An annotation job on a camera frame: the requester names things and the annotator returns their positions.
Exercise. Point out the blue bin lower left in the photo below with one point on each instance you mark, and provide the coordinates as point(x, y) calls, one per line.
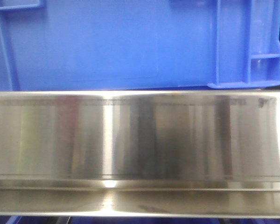
point(31, 220)

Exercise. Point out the blue bin lower centre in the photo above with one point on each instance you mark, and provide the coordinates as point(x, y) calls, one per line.
point(142, 220)

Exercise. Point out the stainless steel shelf rail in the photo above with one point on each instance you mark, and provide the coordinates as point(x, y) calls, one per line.
point(140, 153)

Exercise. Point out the light blue plastic bin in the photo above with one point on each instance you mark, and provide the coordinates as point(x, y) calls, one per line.
point(67, 45)

